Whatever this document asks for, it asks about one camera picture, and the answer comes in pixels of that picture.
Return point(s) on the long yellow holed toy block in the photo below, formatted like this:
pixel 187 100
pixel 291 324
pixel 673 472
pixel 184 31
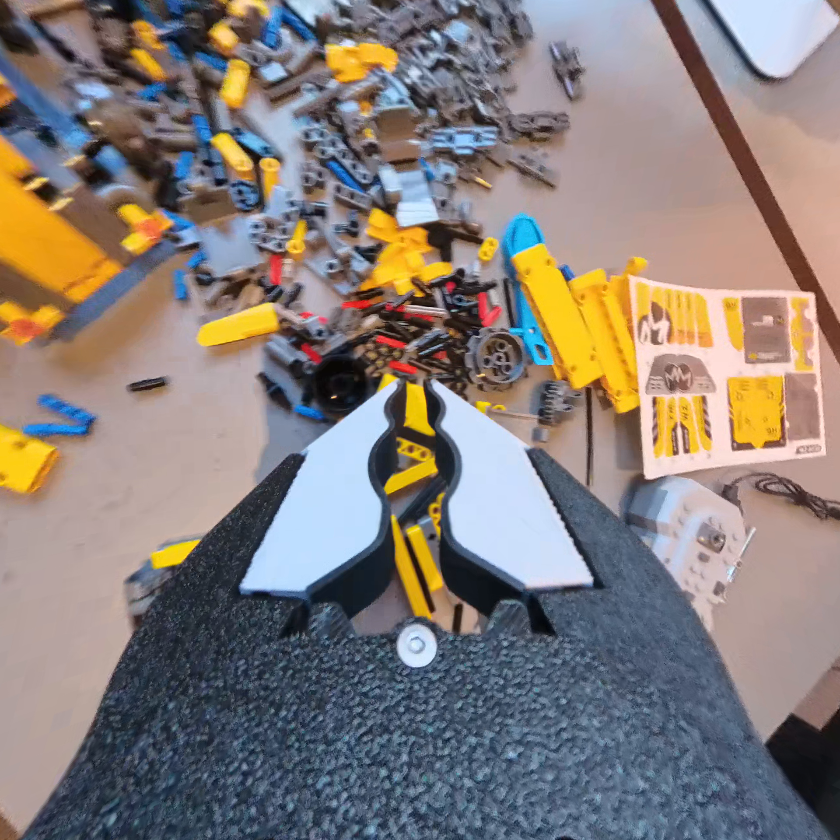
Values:
pixel 26 459

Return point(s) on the black toy axle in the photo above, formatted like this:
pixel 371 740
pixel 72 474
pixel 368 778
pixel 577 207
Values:
pixel 589 433

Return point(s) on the black toy pin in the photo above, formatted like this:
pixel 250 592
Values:
pixel 148 384

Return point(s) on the grey toy wheel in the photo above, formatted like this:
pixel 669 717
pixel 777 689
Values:
pixel 497 358

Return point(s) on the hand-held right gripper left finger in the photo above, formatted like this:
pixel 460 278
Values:
pixel 321 525

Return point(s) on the large grey angled toy panel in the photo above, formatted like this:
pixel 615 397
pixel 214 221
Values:
pixel 410 197

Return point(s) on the blue curved toy panel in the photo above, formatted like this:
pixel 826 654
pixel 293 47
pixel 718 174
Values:
pixel 522 249

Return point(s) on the blue toy pin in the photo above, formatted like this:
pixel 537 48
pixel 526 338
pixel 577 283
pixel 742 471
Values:
pixel 65 408
pixel 56 430

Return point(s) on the white monitor stand base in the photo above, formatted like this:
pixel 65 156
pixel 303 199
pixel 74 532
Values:
pixel 774 33

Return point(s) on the grey desk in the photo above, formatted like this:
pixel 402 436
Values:
pixel 164 472

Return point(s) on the yellow toy vehicle model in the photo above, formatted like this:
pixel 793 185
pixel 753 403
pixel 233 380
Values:
pixel 39 243

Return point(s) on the pile of small toy parts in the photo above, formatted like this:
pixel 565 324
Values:
pixel 367 164

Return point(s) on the grey toy plate with blue pins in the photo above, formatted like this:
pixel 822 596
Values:
pixel 148 590

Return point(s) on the black toy wheel rim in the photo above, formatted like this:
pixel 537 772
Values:
pixel 341 384

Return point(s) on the grey toy hub block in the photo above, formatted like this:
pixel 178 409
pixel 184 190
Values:
pixel 682 538

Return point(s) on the short yellow toy beam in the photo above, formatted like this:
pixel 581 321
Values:
pixel 174 554

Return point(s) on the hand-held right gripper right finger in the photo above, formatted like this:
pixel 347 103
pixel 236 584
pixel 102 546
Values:
pixel 512 518

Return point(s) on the yellow curved toy panel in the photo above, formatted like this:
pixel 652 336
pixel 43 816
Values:
pixel 239 325

